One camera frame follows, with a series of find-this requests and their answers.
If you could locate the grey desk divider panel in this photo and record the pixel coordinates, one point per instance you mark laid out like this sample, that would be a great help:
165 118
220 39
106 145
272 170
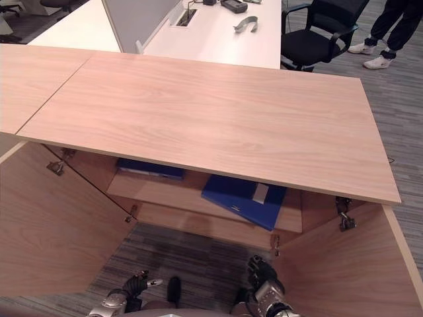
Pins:
138 20

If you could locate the wooden cabinet door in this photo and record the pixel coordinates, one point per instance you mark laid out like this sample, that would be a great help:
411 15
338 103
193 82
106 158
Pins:
347 264
49 224

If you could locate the wooden office cabinet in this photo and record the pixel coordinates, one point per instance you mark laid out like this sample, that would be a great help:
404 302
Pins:
211 125

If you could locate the wooden left cabinet door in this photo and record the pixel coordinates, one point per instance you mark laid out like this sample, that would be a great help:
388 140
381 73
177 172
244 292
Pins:
49 224

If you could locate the person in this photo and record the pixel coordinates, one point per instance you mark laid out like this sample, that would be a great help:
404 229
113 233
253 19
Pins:
390 26

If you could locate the wooden right cabinet door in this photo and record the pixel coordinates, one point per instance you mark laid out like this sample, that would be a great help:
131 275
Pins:
347 264

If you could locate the black office chair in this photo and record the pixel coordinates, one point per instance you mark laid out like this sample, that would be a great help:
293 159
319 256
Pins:
310 46

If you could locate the adjoining wooden cabinet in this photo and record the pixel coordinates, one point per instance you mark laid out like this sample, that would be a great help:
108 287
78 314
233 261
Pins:
33 86

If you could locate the white furniture base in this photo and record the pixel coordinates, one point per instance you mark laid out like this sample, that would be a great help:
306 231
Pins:
8 23

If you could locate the grey curved band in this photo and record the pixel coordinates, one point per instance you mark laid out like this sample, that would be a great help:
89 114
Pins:
246 23

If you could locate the small black device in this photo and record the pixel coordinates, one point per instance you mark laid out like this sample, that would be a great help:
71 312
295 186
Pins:
209 2

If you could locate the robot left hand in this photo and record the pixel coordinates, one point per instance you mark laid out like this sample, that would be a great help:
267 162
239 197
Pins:
135 286

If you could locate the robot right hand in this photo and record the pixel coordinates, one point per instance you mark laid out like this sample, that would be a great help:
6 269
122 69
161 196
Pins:
266 272

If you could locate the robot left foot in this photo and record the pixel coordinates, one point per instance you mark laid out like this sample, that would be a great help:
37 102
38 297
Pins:
174 292

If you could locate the white office desk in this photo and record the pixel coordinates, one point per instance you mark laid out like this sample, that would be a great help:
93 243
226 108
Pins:
218 43
82 29

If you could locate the metal door hinge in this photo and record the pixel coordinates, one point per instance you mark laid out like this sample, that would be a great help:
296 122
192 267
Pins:
344 214
57 165
131 214
275 245

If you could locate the wooden cabinet shelf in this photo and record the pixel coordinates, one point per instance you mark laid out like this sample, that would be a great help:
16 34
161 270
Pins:
165 198

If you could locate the green flat item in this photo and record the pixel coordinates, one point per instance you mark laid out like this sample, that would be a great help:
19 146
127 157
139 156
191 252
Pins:
252 1

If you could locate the dark office chair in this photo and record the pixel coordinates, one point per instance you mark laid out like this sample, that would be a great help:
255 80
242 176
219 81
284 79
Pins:
57 3

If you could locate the blue folder with white label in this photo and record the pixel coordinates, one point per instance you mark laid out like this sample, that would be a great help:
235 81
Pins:
231 198

